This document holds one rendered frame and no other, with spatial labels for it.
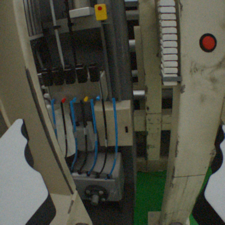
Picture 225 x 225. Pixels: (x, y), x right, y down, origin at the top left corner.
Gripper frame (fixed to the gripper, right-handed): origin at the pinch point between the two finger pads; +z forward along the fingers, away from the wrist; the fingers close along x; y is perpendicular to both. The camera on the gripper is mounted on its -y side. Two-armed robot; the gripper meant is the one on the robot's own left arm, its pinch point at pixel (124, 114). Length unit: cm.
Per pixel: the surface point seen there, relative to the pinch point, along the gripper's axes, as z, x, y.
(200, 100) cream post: 28.8, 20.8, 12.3
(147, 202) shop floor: 58, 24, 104
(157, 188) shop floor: 70, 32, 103
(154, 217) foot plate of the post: 45, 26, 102
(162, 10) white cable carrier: 30.7, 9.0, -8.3
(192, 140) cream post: 28.9, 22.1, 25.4
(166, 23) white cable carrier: 30.6, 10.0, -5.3
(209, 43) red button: 28.2, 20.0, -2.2
